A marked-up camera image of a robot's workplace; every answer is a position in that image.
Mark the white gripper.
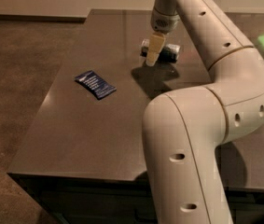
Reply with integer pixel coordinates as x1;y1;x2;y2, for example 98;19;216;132
146;8;180;66

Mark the silver blue redbull can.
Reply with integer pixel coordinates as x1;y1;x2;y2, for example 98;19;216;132
141;39;180;63

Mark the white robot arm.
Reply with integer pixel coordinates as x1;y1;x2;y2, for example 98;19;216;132
143;0;264;224

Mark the blue snack packet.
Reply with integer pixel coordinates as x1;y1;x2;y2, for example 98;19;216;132
75;70;117;100

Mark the dark cabinet drawer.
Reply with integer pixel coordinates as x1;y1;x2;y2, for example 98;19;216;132
39;189;264;224

